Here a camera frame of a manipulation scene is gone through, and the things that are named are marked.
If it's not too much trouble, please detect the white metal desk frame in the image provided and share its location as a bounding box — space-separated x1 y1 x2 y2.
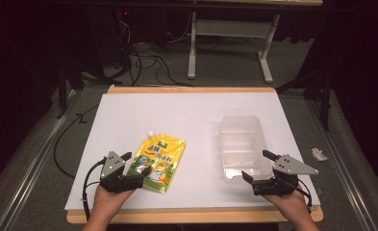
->
187 11 281 85

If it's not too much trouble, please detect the black stand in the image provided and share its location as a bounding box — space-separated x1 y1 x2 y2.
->
55 59 86 120
275 62 335 133

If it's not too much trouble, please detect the yellow spouted pouch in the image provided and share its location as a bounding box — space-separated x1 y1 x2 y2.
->
126 130 188 194

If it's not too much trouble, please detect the black floor cable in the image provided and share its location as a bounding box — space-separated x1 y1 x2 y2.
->
53 105 100 180

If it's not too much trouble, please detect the crumpled white paper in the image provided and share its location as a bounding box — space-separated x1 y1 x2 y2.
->
311 146 331 162

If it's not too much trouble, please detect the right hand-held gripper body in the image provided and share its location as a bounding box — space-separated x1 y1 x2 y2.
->
251 154 319 196

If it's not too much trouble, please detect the person's right hand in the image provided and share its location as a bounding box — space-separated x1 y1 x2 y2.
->
262 187 311 223

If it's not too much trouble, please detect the person's left hand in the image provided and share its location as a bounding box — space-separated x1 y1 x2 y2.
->
90 184 137 219

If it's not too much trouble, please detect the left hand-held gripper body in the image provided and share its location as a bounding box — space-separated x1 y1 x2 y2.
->
99 150 145 194

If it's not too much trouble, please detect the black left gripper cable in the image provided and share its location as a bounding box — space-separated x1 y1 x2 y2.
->
82 157 108 222

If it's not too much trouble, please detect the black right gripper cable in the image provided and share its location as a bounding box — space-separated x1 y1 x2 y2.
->
281 177 314 210

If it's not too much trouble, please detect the clear plastic container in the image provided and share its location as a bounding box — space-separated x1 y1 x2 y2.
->
217 115 275 186

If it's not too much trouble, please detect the metal floor rail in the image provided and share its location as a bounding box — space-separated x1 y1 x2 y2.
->
0 89 79 231
304 98 378 231

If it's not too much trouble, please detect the tangle of black cables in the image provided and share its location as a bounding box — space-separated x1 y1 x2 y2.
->
108 18 195 89

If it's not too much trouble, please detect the white table sheet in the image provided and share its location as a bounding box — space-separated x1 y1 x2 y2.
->
64 92 321 212

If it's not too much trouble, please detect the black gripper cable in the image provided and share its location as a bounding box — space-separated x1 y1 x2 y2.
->
82 157 108 222
281 177 314 210

